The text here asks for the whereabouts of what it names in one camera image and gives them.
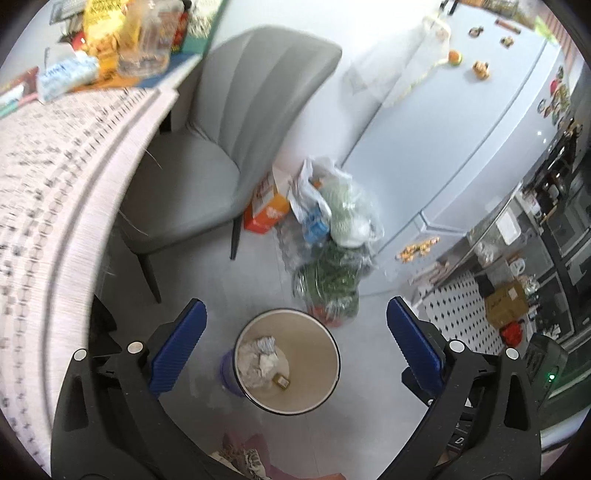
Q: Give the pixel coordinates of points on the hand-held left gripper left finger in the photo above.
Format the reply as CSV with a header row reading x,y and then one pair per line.
x,y
180,344

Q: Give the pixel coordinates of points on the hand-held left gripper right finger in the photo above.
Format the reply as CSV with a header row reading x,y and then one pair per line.
x,y
413,341

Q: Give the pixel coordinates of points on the printed paper ball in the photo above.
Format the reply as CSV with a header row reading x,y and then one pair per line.
x,y
256,353

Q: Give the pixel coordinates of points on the white paper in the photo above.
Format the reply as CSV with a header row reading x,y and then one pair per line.
x,y
272,364

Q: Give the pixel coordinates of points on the beige waste bin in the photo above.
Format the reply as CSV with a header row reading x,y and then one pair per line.
x,y
318,364

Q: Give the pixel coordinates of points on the red plastic bag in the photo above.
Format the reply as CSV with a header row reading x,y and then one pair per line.
x,y
512,333

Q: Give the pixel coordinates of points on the black white patterned mat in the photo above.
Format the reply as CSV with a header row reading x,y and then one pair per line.
x,y
457,309

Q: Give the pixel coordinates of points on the brown cardboard box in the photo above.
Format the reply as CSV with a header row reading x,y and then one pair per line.
x,y
505,304

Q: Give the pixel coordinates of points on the bag of green vegetables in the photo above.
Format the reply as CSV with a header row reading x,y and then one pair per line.
x,y
332,277

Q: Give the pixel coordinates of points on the white plastic grocery bag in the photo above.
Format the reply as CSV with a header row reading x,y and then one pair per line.
x,y
341,203

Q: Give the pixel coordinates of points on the orange cardboard box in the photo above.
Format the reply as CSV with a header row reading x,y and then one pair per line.
x,y
268,210

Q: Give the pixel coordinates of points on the printed beige tablecloth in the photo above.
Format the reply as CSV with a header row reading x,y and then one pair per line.
x,y
51,198

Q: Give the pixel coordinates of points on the white refrigerator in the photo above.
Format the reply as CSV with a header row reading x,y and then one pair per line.
x,y
461,152

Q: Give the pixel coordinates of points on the grey upholstered chair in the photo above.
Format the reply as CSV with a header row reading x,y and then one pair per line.
x,y
221,138

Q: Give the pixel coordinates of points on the yellow figure fridge magnet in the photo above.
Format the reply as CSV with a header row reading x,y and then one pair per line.
x,y
481,70

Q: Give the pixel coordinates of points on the white mesh bag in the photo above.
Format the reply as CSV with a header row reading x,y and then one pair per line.
x,y
415,60

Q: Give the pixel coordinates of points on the orange round fridge magnet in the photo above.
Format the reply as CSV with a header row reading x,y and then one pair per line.
x,y
454,57

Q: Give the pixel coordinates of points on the blue white tissue pack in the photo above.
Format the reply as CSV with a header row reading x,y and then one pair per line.
x,y
64,78

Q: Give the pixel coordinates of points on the long white printed package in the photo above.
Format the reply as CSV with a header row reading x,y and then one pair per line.
x,y
16,97

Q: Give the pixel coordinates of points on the clear plastic jar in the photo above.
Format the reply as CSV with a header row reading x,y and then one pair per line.
x,y
147,41

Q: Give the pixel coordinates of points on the brown small fridge magnet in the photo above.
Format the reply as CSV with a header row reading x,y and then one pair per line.
x,y
508,41

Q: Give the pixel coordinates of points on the dark small fridge magnet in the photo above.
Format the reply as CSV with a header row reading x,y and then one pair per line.
x,y
476,32

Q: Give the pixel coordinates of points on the tall green box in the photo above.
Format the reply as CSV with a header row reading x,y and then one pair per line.
x,y
203,23

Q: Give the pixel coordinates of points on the yellow snack bag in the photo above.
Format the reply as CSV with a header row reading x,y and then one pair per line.
x,y
104,27

